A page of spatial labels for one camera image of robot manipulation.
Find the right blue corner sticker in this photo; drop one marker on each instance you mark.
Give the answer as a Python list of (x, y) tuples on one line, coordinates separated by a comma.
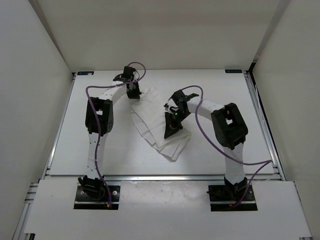
[(233, 71)]

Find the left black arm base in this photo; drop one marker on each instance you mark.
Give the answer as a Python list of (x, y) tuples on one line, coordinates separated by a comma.
[(92, 194)]

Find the white pleated skirt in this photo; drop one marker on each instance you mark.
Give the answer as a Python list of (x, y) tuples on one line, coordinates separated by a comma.
[(148, 115)]

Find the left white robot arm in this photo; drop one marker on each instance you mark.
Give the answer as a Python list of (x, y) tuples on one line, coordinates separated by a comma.
[(99, 121)]

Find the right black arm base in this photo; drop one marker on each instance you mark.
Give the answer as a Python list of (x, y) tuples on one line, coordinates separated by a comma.
[(222, 200)]

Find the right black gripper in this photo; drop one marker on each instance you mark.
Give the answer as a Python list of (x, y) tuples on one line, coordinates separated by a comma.
[(171, 127)]

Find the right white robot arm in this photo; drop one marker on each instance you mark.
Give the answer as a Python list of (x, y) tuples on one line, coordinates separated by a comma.
[(229, 128)]

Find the aluminium table edge rail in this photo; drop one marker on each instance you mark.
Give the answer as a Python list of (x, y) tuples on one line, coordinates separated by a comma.
[(197, 177)]

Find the white foam front board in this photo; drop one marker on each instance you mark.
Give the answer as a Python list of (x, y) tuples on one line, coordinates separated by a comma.
[(166, 211)]

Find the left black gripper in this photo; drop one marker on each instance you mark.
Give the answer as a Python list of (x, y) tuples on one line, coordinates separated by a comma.
[(136, 95)]

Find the blue corner sticker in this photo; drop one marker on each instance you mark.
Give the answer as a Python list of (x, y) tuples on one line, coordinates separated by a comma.
[(85, 73), (233, 71)]

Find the left blue corner sticker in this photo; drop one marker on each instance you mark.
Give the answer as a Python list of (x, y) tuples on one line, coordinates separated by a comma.
[(85, 73)]

